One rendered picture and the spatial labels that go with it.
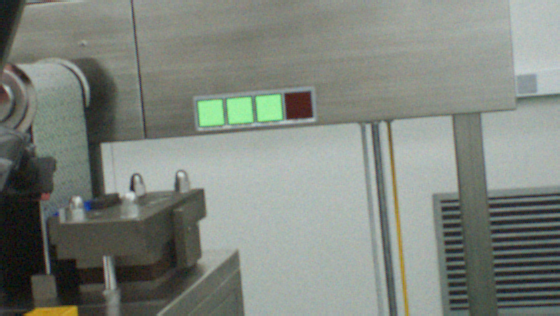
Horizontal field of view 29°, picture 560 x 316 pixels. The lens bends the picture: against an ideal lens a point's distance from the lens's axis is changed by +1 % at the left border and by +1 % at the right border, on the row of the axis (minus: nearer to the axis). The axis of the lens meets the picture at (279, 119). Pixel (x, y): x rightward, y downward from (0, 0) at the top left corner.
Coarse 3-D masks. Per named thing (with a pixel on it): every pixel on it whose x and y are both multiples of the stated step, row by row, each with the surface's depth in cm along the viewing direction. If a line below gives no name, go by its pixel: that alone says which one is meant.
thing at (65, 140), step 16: (32, 128) 187; (48, 128) 193; (64, 128) 200; (80, 128) 208; (48, 144) 192; (64, 144) 200; (80, 144) 207; (64, 160) 199; (80, 160) 207; (64, 176) 198; (80, 176) 206; (64, 192) 198; (80, 192) 205; (48, 208) 190; (48, 224) 190
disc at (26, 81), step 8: (8, 64) 187; (16, 72) 187; (24, 72) 187; (24, 80) 187; (24, 88) 187; (32, 88) 186; (32, 96) 187; (32, 104) 187; (32, 112) 187; (24, 120) 187; (32, 120) 187; (16, 128) 188; (24, 128) 187
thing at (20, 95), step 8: (8, 72) 187; (0, 80) 187; (8, 80) 186; (16, 80) 186; (16, 88) 186; (16, 96) 186; (24, 96) 186; (16, 104) 186; (24, 104) 186; (16, 112) 186; (24, 112) 186; (8, 120) 187; (16, 120) 187
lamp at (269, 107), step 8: (256, 96) 212; (264, 96) 211; (272, 96) 211; (280, 96) 211; (256, 104) 212; (264, 104) 212; (272, 104) 211; (280, 104) 211; (264, 112) 212; (272, 112) 211; (280, 112) 211; (264, 120) 212
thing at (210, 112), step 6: (198, 102) 214; (204, 102) 214; (210, 102) 214; (216, 102) 213; (198, 108) 214; (204, 108) 214; (210, 108) 214; (216, 108) 213; (204, 114) 214; (210, 114) 214; (216, 114) 214; (222, 114) 213; (204, 120) 214; (210, 120) 214; (216, 120) 214; (222, 120) 213
